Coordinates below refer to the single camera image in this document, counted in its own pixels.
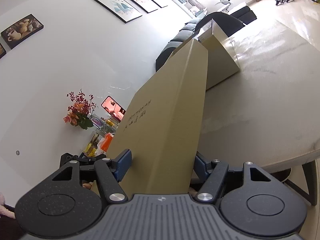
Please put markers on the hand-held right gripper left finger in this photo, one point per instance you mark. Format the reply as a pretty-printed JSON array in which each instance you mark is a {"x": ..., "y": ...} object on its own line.
[{"x": 123, "y": 165}]

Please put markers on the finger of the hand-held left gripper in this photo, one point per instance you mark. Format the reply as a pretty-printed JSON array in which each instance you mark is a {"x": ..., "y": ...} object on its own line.
[{"x": 67, "y": 157}]

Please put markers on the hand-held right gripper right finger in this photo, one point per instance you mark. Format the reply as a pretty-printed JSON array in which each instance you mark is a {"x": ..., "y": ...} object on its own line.
[{"x": 201, "y": 166}]

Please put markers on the brown cardboard box lid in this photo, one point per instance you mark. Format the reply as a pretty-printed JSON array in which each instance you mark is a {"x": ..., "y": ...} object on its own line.
[{"x": 162, "y": 120}]

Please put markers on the brown cardboard box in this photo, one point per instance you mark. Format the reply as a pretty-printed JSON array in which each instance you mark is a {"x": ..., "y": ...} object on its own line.
[{"x": 220, "y": 65}]

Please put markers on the orange packet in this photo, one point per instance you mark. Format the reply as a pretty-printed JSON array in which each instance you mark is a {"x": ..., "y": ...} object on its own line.
[{"x": 106, "y": 143}]

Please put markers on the orange flower bouquet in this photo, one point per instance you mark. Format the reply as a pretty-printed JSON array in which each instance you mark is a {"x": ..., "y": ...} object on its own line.
[{"x": 80, "y": 112}]

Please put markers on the black smartphone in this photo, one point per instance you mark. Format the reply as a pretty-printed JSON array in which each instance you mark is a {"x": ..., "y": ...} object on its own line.
[{"x": 113, "y": 108}]

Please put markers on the black table leg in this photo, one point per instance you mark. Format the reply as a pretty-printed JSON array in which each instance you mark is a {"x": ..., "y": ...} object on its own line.
[{"x": 310, "y": 185}]

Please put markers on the black chair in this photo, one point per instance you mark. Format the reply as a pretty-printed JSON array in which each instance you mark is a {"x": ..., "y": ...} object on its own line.
[
  {"x": 222, "y": 22},
  {"x": 166, "y": 57}
]

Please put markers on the framed bread picture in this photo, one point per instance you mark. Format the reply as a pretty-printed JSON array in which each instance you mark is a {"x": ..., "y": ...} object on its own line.
[{"x": 22, "y": 31}]

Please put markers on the grey sofa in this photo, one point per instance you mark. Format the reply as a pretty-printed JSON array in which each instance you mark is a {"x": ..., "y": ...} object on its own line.
[{"x": 186, "y": 31}]

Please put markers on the framed blue mountain picture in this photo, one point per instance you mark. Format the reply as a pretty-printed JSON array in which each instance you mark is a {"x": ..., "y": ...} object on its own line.
[{"x": 117, "y": 7}]

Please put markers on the framed pink tree picture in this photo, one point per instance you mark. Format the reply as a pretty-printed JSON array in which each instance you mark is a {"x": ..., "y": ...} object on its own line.
[{"x": 138, "y": 0}]

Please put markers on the black folding stands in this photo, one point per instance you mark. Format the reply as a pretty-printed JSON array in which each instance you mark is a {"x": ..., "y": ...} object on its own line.
[{"x": 285, "y": 0}]

